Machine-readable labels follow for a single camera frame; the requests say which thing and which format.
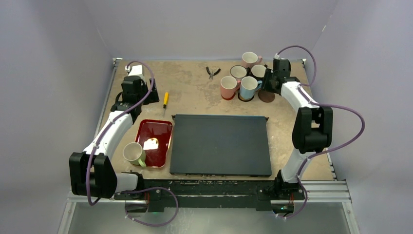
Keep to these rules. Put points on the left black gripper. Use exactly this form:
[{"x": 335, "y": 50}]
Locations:
[{"x": 152, "y": 98}]

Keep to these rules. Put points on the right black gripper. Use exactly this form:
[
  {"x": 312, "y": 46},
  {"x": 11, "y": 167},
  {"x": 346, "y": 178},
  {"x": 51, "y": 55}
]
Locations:
[{"x": 269, "y": 83}]

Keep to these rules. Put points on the black handled white mug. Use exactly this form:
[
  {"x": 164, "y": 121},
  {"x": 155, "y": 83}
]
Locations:
[{"x": 258, "y": 71}]

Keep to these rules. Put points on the dark brown wooden coaster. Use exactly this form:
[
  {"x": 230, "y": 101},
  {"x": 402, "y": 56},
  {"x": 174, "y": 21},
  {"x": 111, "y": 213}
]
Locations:
[{"x": 266, "y": 96}]

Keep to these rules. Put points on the pink handled white mug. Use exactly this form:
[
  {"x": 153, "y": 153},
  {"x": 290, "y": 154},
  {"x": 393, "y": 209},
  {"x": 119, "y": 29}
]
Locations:
[{"x": 250, "y": 59}]

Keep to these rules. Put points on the grey white mug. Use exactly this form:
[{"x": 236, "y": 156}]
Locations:
[{"x": 239, "y": 72}]

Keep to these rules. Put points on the salmon pink mug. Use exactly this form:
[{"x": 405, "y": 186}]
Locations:
[{"x": 228, "y": 87}]

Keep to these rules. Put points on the green handled white mug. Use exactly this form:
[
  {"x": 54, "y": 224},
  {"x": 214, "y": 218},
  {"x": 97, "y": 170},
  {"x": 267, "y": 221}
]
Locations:
[{"x": 135, "y": 154}]

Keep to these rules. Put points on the orange smiley coaster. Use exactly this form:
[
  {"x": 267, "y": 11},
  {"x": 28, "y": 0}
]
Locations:
[{"x": 245, "y": 100}]

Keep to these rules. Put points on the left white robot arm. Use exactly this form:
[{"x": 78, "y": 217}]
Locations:
[{"x": 91, "y": 171}]

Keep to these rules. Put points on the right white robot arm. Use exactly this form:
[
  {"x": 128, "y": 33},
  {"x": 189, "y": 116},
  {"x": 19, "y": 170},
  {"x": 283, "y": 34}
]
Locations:
[{"x": 312, "y": 131}]

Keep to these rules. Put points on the red tray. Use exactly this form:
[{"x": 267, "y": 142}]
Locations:
[{"x": 155, "y": 136}]

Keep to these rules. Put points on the black pliers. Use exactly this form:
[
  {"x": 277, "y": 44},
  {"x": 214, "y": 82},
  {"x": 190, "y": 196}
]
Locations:
[{"x": 212, "y": 73}]

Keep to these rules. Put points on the dark rectangular board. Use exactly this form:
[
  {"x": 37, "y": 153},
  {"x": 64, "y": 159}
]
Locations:
[{"x": 220, "y": 145}]

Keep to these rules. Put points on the yellow handled screwdriver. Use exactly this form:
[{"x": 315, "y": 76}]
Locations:
[{"x": 165, "y": 102}]

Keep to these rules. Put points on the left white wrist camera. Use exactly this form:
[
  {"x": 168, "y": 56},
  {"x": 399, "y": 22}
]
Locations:
[{"x": 136, "y": 70}]

